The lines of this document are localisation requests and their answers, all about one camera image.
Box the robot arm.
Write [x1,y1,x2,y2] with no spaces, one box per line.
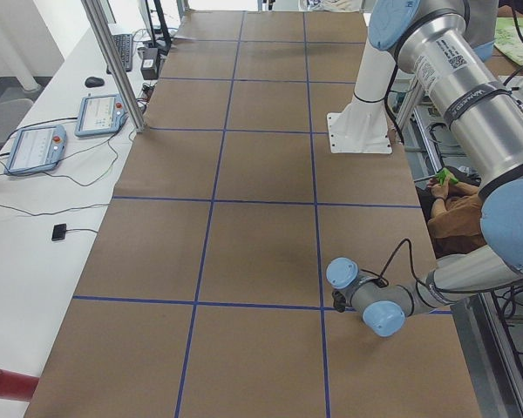
[326,1,523,337]

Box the black power adapter box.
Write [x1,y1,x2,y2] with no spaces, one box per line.
[140,48,160,80]

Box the green handheld controller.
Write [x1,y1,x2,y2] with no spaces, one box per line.
[434,167,459,185]

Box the far teach pendant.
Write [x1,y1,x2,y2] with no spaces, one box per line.
[75,94,127,138]

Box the teach pendant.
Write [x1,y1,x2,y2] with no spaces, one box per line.
[3,125,67,176]
[75,94,127,138]

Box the seated person brown shirt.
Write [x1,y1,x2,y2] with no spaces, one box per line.
[416,167,486,259]

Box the small black puck device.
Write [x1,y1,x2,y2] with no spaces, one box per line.
[51,223,67,242]

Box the black computer mouse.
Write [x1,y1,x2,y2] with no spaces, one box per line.
[85,77,105,88]

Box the black keyboard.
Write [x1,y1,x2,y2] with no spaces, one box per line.
[112,33,133,72]

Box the near teach pendant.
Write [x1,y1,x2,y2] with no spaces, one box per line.
[3,125,67,176]

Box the red cylinder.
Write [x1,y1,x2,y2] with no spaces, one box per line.
[0,368,39,402]

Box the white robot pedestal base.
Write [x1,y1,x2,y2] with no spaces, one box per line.
[327,42,395,154]

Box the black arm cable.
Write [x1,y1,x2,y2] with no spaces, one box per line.
[374,238,424,288]

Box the aluminium frame post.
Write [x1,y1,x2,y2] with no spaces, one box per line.
[81,0,146,133]

